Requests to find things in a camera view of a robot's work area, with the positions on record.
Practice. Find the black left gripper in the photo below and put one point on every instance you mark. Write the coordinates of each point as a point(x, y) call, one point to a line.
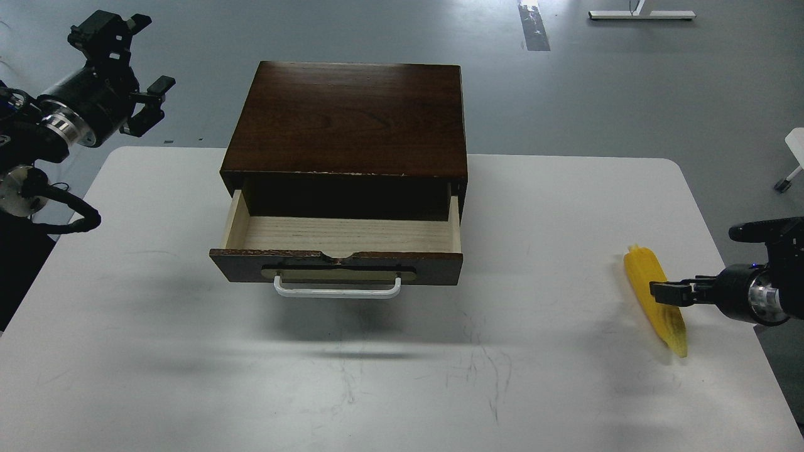
point(94, 102)

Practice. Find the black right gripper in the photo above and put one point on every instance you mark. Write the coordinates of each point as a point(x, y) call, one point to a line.
point(740, 292)

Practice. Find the yellow corn cob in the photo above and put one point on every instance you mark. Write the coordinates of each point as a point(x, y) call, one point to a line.
point(642, 267)

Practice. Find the wooden drawer with white handle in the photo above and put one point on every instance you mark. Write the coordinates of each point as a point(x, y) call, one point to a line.
point(368, 258)

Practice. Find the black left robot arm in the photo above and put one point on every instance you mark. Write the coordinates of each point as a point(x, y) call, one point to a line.
point(34, 210)

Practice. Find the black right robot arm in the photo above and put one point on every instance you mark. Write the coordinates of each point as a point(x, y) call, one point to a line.
point(783, 238)

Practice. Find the dark wooden cabinet box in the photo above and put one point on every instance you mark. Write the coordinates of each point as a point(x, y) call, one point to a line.
point(350, 140)

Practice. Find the white metal stand base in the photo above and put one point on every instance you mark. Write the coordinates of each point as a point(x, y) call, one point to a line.
point(642, 11)

